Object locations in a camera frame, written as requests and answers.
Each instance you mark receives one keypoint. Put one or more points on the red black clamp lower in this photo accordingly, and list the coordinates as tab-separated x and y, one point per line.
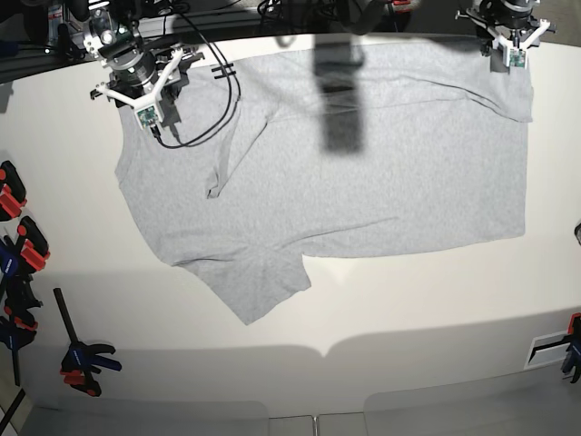
28	254

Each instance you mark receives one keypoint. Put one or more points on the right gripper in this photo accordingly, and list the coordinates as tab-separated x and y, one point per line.
145	82

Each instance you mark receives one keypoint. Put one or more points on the blue clamp left edge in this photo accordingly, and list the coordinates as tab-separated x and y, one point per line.
18	326

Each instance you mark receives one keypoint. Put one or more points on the blue clamp edge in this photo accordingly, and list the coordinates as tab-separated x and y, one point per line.
18	326
571	364

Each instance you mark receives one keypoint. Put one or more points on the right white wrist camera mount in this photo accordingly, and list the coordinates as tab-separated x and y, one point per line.
145	100

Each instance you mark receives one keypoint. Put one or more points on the blue black bar clamp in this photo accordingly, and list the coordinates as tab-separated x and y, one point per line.
82	361

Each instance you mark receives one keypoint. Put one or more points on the grey T-shirt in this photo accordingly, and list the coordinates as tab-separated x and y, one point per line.
340	151

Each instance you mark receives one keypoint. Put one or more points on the blue clamp right edge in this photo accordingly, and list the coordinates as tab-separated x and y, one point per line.
571	364

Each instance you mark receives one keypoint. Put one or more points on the red black clamp upper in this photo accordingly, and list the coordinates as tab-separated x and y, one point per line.
13	192

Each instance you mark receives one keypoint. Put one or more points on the red black clamp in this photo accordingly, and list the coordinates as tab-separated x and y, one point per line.
13	192
28	254

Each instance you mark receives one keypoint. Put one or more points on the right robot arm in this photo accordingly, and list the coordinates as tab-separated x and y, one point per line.
143	77

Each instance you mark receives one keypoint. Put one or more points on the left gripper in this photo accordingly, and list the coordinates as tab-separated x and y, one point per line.
514	48

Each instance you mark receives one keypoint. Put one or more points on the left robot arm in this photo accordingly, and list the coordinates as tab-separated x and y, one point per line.
508	27

